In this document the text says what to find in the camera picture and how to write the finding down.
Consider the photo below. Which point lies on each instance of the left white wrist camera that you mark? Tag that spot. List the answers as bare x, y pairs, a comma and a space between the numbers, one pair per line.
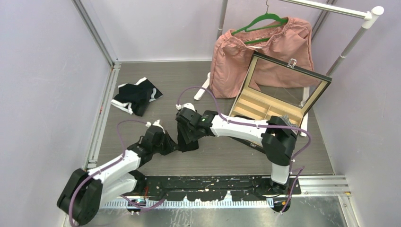
155, 123

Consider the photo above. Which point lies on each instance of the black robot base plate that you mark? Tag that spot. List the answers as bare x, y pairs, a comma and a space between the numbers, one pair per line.
213, 188

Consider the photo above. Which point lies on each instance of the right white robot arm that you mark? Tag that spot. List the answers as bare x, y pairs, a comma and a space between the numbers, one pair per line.
273, 138

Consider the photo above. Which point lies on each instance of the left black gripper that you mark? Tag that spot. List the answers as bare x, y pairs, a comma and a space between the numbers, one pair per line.
170, 144

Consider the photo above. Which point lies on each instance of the black white-trimmed underwear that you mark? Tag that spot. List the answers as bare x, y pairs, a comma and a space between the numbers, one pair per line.
135, 98

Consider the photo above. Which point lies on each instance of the grey striped rolled underwear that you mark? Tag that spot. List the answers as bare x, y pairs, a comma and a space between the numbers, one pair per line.
287, 121

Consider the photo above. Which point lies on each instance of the pink hanging shorts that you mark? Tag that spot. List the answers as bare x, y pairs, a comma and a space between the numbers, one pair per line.
232, 55

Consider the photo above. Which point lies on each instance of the black compartment storage box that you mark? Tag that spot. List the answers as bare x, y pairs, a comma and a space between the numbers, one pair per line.
272, 87

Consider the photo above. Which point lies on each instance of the plain black underwear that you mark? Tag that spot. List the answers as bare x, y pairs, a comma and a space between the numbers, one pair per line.
183, 136

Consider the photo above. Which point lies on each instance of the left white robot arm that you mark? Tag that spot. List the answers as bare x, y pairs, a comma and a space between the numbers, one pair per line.
86, 191

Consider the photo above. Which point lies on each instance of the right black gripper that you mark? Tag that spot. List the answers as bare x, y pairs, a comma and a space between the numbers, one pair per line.
188, 136

